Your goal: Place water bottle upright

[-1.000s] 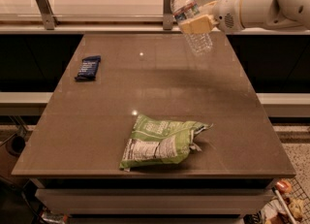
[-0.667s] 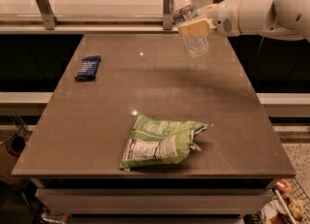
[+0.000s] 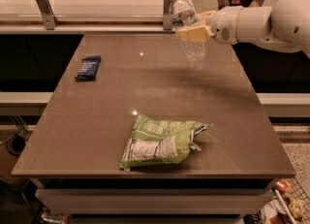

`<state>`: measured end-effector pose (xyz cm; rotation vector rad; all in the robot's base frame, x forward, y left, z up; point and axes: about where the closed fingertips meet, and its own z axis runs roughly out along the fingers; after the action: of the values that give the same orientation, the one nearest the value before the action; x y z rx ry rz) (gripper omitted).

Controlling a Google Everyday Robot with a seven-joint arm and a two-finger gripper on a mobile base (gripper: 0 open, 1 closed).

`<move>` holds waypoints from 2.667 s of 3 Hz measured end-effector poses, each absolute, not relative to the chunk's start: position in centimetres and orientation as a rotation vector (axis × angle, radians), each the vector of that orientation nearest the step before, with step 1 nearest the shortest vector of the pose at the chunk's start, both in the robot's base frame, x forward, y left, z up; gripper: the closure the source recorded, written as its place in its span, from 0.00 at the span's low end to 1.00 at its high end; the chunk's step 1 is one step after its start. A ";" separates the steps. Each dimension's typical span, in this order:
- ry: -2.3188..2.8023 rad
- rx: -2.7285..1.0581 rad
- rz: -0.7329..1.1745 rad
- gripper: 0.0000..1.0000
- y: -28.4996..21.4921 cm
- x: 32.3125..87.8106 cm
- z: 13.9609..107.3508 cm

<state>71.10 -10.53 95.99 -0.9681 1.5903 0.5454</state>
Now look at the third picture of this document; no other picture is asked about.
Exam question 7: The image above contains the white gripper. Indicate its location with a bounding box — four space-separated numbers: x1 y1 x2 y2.
176 6 243 45

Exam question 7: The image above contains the clear plastic water bottle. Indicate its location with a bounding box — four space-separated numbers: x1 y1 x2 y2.
169 0 205 62

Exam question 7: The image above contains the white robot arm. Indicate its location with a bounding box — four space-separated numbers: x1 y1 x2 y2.
176 0 310 57

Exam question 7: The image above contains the blue snack bar wrapper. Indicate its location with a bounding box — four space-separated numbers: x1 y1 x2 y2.
75 55 101 80

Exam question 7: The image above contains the green chip bag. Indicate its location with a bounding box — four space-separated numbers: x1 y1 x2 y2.
119 114 212 171

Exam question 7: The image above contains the black round object on floor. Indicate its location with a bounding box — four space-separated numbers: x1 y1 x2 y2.
6 136 25 157

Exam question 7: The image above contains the middle metal railing bracket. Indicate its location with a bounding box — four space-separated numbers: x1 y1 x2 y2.
163 0 172 30

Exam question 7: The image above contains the metal railing bracket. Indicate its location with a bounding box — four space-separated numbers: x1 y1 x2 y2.
36 0 58 30
163 0 172 30

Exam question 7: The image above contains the left metal railing bracket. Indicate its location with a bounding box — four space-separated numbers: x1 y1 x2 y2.
36 0 58 30

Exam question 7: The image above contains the wire basket with items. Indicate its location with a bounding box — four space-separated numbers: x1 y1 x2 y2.
253 178 310 224

